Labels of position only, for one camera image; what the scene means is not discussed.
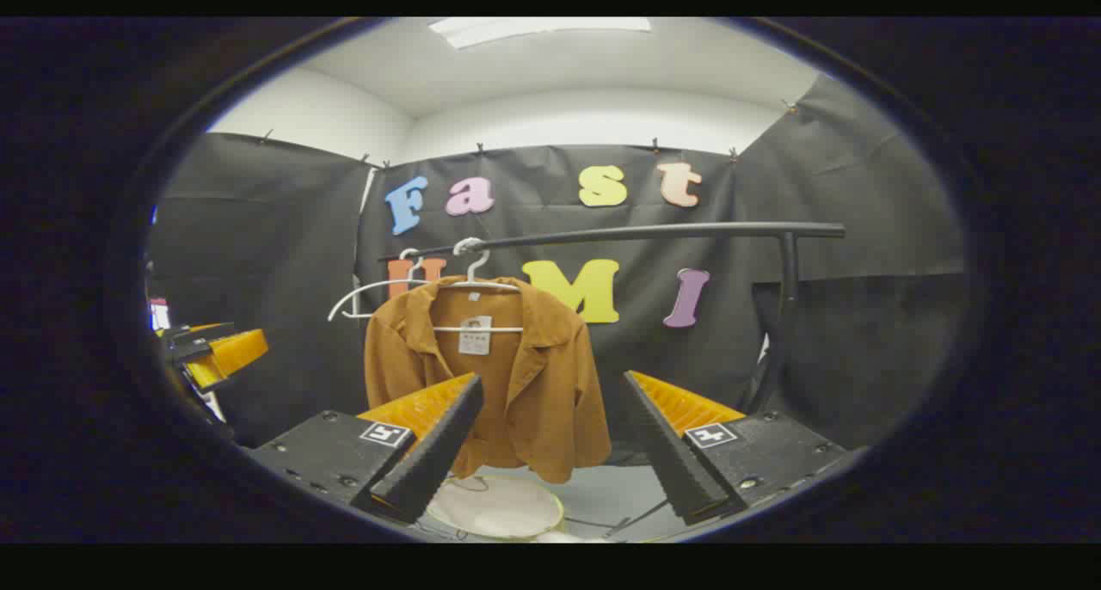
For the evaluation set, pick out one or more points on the black clothes rack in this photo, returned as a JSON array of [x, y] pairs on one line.
[[645, 231]]

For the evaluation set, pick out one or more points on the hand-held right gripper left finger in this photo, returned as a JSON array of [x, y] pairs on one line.
[[430, 461]]

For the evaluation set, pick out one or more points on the black backdrop cloth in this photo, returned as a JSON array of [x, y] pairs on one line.
[[284, 255]]

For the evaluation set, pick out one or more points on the white clothes hanger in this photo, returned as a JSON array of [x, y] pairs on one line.
[[490, 328], [378, 285]]

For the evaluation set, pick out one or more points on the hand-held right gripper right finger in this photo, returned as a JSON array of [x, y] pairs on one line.
[[671, 461]]

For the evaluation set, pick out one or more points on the brown shirt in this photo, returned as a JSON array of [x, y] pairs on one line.
[[550, 384]]

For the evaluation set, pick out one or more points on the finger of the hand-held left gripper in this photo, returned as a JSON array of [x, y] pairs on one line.
[[228, 353], [198, 329]]

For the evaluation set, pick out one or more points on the white laundry hamper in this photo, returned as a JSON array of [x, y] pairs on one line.
[[499, 508]]

